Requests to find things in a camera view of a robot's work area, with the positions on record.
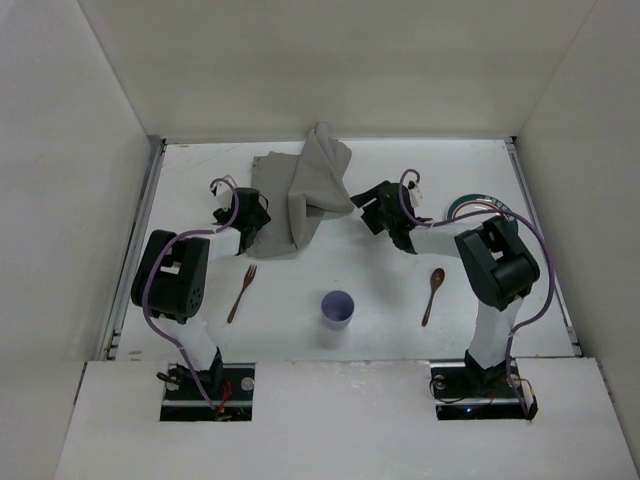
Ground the grey cloth placemat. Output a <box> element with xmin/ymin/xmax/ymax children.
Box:
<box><xmin>248</xmin><ymin>122</ymin><xmax>354</xmax><ymax>259</ymax></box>

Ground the white plate green rim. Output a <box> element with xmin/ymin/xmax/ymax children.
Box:
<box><xmin>444</xmin><ymin>193</ymin><xmax>519</xmax><ymax>232</ymax></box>

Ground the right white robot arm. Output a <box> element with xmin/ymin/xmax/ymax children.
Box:
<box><xmin>351</xmin><ymin>181</ymin><xmax>540</xmax><ymax>390</ymax></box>

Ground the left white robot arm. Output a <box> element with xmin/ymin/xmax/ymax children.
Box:
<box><xmin>131</xmin><ymin>187</ymin><xmax>271</xmax><ymax>399</ymax></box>

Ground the brown wooden fork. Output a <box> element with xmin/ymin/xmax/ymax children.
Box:
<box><xmin>227</xmin><ymin>264</ymin><xmax>258</xmax><ymax>324</ymax></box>

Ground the brown wooden spoon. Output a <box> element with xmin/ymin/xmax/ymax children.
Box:
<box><xmin>421</xmin><ymin>268</ymin><xmax>445</xmax><ymax>327</ymax></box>

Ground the purple plastic cup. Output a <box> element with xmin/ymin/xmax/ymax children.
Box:
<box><xmin>321</xmin><ymin>290</ymin><xmax>355</xmax><ymax>331</ymax></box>

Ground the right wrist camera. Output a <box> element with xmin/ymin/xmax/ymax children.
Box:
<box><xmin>407</xmin><ymin>180</ymin><xmax>422</xmax><ymax>209</ymax></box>

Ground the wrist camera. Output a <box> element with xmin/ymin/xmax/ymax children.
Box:
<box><xmin>209</xmin><ymin>175</ymin><xmax>238</xmax><ymax>209</ymax></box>
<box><xmin>407</xmin><ymin>180</ymin><xmax>422</xmax><ymax>209</ymax></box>

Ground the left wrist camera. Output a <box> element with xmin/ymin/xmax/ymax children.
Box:
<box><xmin>209</xmin><ymin>175</ymin><xmax>238</xmax><ymax>209</ymax></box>

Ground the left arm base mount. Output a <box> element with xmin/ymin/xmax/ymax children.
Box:
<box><xmin>156</xmin><ymin>363</ymin><xmax>256</xmax><ymax>422</ymax></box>

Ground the left aluminium table rail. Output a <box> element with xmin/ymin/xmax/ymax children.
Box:
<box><xmin>96</xmin><ymin>135</ymin><xmax>166</xmax><ymax>360</ymax></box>

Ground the aluminium table rail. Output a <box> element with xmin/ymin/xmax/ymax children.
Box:
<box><xmin>96</xmin><ymin>135</ymin><xmax>166</xmax><ymax>360</ymax></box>
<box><xmin>504</xmin><ymin>135</ymin><xmax>584</xmax><ymax>356</ymax></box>

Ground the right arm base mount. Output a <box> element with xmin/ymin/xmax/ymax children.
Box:
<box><xmin>428</xmin><ymin>362</ymin><xmax>539</xmax><ymax>421</ymax></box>

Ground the right aluminium table rail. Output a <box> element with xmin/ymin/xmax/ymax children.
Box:
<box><xmin>504</xmin><ymin>135</ymin><xmax>584</xmax><ymax>356</ymax></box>

